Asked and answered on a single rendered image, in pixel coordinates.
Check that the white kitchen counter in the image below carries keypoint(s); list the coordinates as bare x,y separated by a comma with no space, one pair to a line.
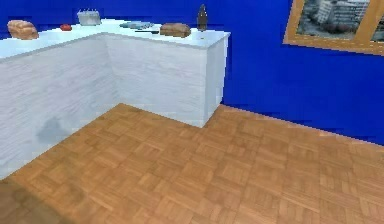
156,76

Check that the dark brown bread loaf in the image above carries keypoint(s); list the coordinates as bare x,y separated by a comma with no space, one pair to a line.
175,30

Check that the dark brown bottle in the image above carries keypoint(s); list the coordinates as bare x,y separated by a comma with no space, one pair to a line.
202,18

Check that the blue-grey flat dish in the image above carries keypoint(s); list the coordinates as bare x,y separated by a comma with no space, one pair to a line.
136,25

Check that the red tomato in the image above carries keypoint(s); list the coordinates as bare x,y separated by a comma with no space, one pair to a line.
66,27

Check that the wooden framed window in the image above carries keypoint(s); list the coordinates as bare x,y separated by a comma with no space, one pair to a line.
333,20

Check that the light brown bread loaf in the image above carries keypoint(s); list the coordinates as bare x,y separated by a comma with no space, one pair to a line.
22,29

